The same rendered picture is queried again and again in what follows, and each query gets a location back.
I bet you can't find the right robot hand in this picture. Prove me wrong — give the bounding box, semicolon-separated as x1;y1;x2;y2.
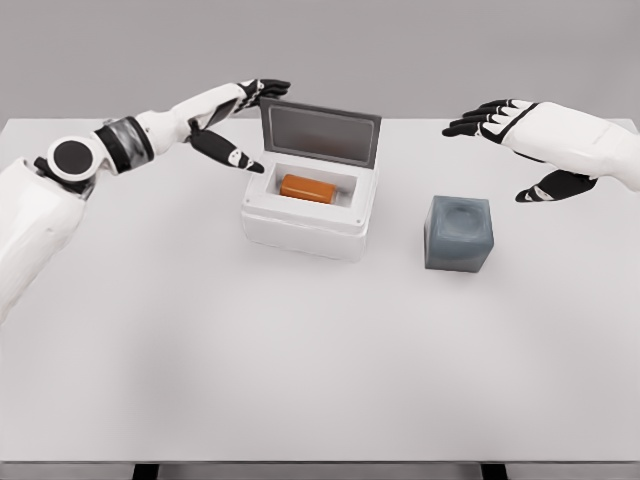
441;99;612;204

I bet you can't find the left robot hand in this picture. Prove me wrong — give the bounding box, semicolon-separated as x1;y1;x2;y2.
172;77;292;175

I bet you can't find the grey-framed cooler box lid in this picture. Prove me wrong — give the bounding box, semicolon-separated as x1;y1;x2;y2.
258;96;383;172

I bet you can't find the orange can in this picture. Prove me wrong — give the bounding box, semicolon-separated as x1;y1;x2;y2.
279;172;338;205

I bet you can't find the grey cube block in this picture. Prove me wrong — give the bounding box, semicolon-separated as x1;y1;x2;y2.
423;194;496;275

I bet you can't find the white cooler box body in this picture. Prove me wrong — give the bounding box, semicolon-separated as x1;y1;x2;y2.
240;159;381;263

